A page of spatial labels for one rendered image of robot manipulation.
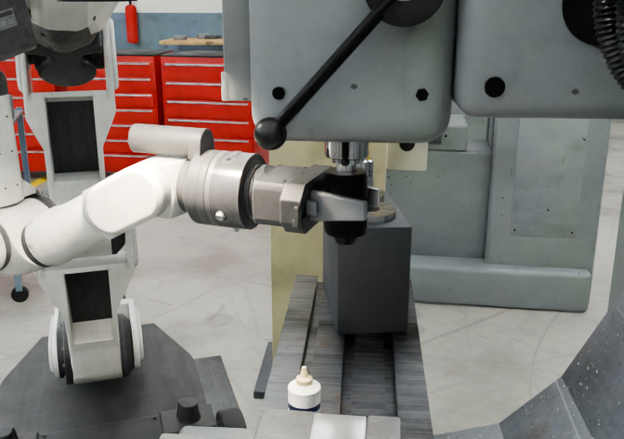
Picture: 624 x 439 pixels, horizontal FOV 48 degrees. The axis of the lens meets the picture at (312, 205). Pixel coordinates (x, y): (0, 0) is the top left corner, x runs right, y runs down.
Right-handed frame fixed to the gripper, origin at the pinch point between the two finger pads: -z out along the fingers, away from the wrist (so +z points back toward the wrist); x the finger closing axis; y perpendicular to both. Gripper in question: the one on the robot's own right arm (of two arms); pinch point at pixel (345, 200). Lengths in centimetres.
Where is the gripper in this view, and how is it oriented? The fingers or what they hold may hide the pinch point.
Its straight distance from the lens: 77.7
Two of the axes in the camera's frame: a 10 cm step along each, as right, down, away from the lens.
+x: 3.3, -2.7, 9.0
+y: 0.0, 9.6, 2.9
